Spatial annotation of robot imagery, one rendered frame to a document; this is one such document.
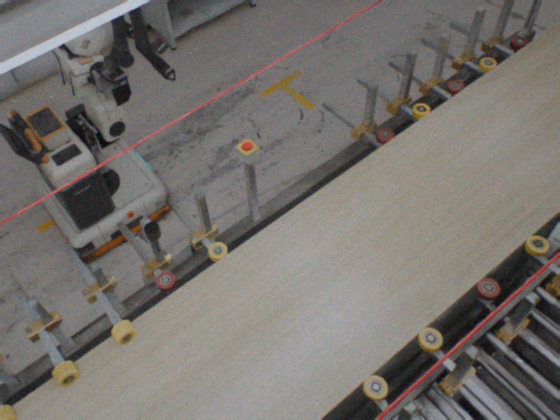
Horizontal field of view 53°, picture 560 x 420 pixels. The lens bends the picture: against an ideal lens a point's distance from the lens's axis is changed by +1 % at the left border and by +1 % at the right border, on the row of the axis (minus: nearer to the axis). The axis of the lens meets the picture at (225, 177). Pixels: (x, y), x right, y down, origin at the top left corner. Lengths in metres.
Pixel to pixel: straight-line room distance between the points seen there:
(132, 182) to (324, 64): 1.89
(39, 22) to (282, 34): 3.88
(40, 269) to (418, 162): 2.32
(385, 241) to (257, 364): 0.74
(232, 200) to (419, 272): 1.62
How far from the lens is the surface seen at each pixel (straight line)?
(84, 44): 2.82
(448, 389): 2.23
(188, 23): 4.84
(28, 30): 1.06
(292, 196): 2.75
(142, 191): 3.43
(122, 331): 2.19
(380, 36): 4.82
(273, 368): 2.14
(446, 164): 2.70
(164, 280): 2.32
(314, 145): 3.90
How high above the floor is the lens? 2.91
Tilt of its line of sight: 51 degrees down
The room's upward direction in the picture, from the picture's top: 9 degrees counter-clockwise
